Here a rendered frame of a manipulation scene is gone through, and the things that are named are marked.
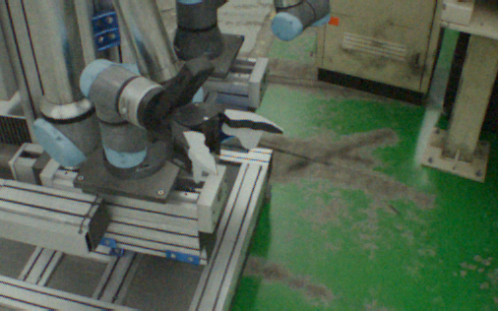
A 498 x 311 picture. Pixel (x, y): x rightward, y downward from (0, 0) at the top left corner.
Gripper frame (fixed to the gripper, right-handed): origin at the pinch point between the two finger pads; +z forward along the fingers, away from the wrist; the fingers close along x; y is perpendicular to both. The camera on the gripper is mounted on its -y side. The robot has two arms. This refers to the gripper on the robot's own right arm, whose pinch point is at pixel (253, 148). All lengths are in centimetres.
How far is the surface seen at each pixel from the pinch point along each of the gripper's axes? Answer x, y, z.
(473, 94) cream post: -153, 51, -7
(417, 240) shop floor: -110, 92, -1
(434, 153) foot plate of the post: -157, 84, -17
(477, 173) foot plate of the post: -156, 84, 4
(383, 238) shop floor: -103, 93, -11
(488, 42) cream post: -150, 28, -7
